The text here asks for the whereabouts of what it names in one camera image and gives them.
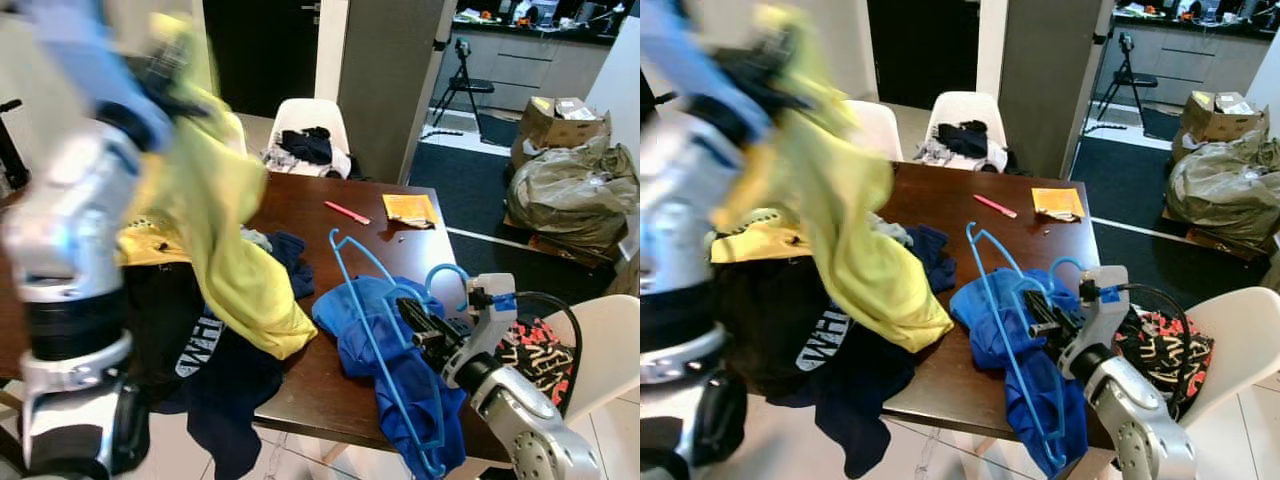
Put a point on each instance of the blue plastic clothes hanger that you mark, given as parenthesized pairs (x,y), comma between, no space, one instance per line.
(432,470)
(1050,466)

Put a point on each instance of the yellow mesh shirt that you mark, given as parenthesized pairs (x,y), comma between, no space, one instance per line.
(230,230)
(850,230)

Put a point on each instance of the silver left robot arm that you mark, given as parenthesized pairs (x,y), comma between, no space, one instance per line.
(70,220)
(690,180)

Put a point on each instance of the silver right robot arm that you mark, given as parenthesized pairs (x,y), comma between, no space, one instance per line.
(1140,420)
(530,430)

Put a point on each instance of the plain blue shirt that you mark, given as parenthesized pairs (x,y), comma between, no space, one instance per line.
(985,320)
(350,340)

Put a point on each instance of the white plastic chair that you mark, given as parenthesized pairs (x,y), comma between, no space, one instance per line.
(880,125)
(1240,340)
(310,112)
(610,350)
(235,130)
(965,105)

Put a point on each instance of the red black patterned garment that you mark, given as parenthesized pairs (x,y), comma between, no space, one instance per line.
(1170,350)
(540,355)

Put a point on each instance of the pink pen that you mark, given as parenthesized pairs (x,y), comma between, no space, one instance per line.
(345,212)
(995,206)

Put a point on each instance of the small dark blue garment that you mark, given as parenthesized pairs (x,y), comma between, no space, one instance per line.
(295,265)
(935,260)

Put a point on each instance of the dark brown wooden table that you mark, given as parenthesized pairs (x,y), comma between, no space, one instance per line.
(925,390)
(320,400)

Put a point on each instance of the dark crumpled clothes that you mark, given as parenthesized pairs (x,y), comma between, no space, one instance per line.
(305,145)
(962,140)

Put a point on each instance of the folded yellow shirt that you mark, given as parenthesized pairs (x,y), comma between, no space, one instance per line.
(150,245)
(760,243)

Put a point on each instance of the olive plastic bag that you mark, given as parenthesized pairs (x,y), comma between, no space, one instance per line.
(1220,190)
(570,200)

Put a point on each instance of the open cardboard box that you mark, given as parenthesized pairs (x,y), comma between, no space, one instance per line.
(1205,118)
(560,128)

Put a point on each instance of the navy garment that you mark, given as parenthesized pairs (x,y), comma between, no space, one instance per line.
(230,420)
(850,420)

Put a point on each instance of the grey kitchen cabinet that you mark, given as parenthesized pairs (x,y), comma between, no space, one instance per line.
(540,65)
(1190,55)

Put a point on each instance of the black shirt with white lettering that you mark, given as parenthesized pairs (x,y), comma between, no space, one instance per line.
(760,320)
(160,310)

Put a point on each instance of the black folding stool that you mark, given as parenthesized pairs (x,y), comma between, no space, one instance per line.
(470,85)
(1135,78)

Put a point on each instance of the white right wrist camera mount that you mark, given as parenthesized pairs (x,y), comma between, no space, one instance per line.
(495,320)
(1105,310)

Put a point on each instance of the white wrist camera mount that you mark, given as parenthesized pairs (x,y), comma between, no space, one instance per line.
(90,60)
(690,60)
(1105,310)
(495,320)

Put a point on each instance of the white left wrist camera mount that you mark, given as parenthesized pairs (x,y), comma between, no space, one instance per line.
(90,60)
(690,60)

